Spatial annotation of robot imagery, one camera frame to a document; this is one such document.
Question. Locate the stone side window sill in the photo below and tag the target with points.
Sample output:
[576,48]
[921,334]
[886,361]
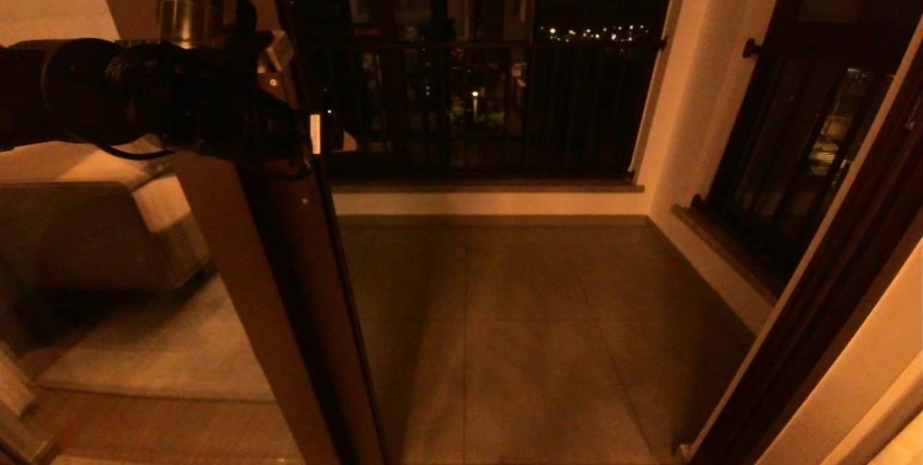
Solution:
[728,256]

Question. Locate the dark metal balcony railing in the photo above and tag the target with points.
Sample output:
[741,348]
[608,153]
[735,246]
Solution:
[505,148]

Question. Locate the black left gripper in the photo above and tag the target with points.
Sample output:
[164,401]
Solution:
[231,112]

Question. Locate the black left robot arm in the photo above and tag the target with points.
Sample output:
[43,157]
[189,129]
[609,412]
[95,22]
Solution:
[58,90]

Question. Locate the dark brown door jamb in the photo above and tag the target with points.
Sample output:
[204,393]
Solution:
[829,292]

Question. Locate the grey sofa with light cushions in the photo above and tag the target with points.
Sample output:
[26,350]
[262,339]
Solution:
[94,234]

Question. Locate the small dark object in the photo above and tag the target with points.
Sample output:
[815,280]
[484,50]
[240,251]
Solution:
[160,168]

